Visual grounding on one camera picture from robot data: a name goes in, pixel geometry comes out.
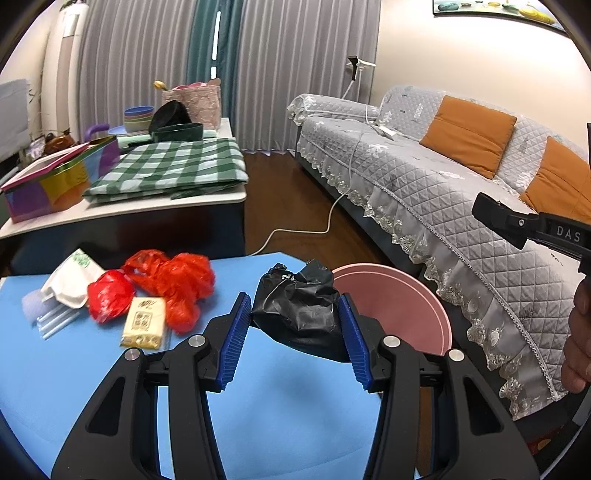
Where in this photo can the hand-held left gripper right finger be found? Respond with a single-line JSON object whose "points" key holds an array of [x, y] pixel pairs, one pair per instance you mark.
{"points": [[355, 346]]}

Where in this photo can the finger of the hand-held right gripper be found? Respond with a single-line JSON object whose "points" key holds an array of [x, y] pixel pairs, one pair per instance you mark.
{"points": [[498, 217]]}

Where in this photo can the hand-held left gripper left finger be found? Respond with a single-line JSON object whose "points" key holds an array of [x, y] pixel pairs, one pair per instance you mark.
{"points": [[233, 341]]}

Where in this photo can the pink plastic bin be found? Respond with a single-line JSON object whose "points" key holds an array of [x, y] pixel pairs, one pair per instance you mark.
{"points": [[406, 314]]}

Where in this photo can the black plastic bag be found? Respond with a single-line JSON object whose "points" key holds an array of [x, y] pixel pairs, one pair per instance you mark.
{"points": [[295, 309]]}

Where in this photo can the small red plastic bag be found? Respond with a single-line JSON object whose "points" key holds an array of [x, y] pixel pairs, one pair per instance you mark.
{"points": [[108, 297]]}

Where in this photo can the bundle of clear straws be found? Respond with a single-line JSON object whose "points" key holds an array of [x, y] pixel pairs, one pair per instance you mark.
{"points": [[55, 321]]}

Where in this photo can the person's right hand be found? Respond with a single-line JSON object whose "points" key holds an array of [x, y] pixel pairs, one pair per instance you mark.
{"points": [[579, 341]]}

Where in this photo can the orange cushion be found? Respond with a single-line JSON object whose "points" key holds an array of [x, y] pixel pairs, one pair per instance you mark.
{"points": [[558, 180], [466, 134]]}

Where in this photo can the large red plastic bag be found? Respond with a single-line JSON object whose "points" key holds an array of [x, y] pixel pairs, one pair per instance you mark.
{"points": [[180, 286]]}

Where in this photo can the grey quilted sofa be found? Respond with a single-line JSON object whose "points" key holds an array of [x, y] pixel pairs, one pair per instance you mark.
{"points": [[415, 184]]}

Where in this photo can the yellow tissue pack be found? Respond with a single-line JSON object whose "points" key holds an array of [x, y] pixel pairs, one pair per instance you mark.
{"points": [[143, 323]]}

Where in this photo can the white power strip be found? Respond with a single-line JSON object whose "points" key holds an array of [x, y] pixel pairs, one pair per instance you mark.
{"points": [[385, 131]]}

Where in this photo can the white top coffee table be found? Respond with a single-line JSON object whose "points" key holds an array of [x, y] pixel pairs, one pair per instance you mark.
{"points": [[138, 230]]}

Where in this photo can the blue table mat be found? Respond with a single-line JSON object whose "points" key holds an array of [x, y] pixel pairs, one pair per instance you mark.
{"points": [[69, 369]]}

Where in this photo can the white paper bag green print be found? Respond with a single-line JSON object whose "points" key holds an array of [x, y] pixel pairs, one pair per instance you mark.
{"points": [[64, 286]]}

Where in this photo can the green checked cloth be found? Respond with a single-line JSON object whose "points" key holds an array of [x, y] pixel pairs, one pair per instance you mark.
{"points": [[171, 166]]}

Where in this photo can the pale blue sponge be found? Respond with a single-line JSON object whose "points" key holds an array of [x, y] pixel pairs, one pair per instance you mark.
{"points": [[32, 304]]}

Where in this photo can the white clip stand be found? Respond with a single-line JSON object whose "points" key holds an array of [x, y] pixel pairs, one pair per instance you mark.
{"points": [[355, 64]]}

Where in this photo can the dark green bowl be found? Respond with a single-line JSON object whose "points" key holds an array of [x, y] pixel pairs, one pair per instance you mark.
{"points": [[180, 132]]}

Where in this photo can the pink quilted basket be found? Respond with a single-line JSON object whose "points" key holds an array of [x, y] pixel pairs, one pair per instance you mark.
{"points": [[203, 104]]}

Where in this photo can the colourful tin box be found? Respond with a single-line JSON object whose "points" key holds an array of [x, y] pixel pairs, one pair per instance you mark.
{"points": [[41, 194]]}

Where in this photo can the stack of coloured bowls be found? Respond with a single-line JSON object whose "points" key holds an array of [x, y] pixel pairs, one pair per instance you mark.
{"points": [[137, 119]]}

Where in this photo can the grey sheer curtain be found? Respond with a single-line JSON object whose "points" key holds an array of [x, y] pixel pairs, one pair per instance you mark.
{"points": [[304, 55], [138, 46]]}

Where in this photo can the brown teapot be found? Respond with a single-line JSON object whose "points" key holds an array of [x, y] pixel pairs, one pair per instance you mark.
{"points": [[57, 143]]}

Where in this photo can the small yellow ornament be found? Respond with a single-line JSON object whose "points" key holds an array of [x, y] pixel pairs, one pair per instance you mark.
{"points": [[159, 85]]}

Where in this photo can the teal curtain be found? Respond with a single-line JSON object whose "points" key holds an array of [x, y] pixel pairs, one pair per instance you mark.
{"points": [[207, 37]]}

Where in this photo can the grey deer print cover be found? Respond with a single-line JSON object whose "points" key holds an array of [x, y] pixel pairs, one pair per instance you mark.
{"points": [[11, 115]]}

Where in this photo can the white standing air conditioner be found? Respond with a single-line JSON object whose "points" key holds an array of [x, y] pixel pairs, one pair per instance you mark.
{"points": [[67, 60]]}

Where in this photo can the framed wall picture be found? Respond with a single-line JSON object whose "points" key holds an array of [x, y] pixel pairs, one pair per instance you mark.
{"points": [[498, 9]]}

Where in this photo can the small photo frame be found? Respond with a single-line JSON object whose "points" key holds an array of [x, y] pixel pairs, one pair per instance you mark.
{"points": [[37, 150]]}

